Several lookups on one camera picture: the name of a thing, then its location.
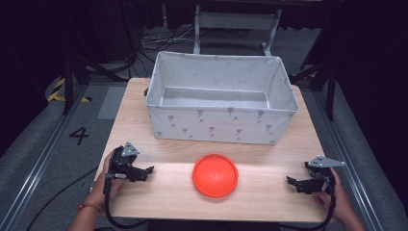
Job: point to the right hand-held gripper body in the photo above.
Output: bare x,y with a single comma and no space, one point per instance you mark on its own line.
320,174

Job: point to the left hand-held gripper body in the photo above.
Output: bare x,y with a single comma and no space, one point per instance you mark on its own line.
120,163

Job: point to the orange round plastic plate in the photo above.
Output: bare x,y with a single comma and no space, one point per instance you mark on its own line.
215,175

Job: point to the grey printed fabric storage box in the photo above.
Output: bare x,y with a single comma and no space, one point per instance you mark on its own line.
221,125

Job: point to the person's left hand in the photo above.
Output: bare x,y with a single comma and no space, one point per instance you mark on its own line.
106,189

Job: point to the person's right hand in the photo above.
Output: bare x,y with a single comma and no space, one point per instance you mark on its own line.
340,202

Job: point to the black metal tripod stand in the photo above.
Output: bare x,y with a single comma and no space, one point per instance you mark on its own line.
330,86
69,80

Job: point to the metal floor rail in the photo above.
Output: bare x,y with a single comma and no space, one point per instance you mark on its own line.
349,160
41,160

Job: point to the grey metal frame stand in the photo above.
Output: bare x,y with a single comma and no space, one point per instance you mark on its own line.
235,20

